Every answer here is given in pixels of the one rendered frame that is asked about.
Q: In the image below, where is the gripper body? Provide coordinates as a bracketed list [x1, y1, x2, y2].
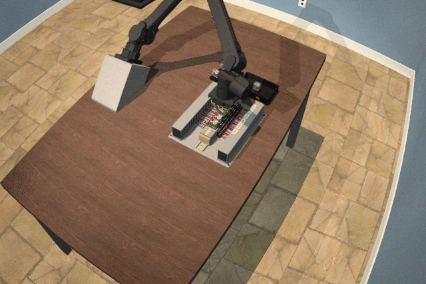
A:
[208, 85, 239, 109]

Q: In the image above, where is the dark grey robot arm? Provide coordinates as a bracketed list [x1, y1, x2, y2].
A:
[115, 0, 253, 100]

